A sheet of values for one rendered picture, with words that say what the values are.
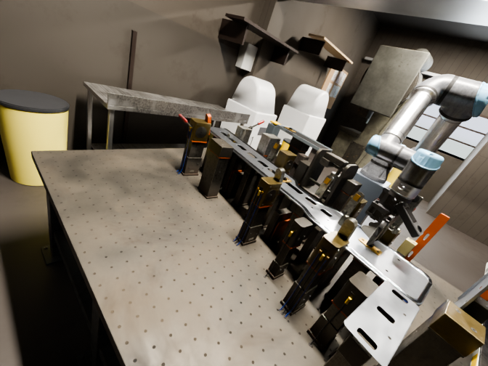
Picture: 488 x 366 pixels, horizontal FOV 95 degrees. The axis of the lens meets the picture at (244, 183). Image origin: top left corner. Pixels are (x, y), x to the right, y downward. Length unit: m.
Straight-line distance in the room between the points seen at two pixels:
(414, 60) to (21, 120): 5.92
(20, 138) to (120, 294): 1.75
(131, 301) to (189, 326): 0.19
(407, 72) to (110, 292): 5.79
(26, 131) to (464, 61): 7.82
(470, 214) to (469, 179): 0.72
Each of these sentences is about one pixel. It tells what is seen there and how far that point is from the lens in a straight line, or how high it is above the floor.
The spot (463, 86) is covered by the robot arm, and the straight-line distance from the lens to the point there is 1.24.
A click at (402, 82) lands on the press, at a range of 5.86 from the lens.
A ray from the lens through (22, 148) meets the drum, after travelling 2.42.
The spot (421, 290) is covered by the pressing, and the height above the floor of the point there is 1.00.
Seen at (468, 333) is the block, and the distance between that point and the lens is 0.82.
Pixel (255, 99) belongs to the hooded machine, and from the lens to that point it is 3.42.
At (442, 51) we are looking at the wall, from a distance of 7.72.
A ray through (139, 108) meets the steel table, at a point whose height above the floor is 0.82.
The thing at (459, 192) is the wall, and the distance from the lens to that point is 6.32.
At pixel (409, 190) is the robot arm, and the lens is 0.88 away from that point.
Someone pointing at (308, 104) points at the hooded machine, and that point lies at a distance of 4.56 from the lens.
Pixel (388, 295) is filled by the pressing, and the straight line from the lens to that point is 0.81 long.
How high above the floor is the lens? 1.41
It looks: 26 degrees down
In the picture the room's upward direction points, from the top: 21 degrees clockwise
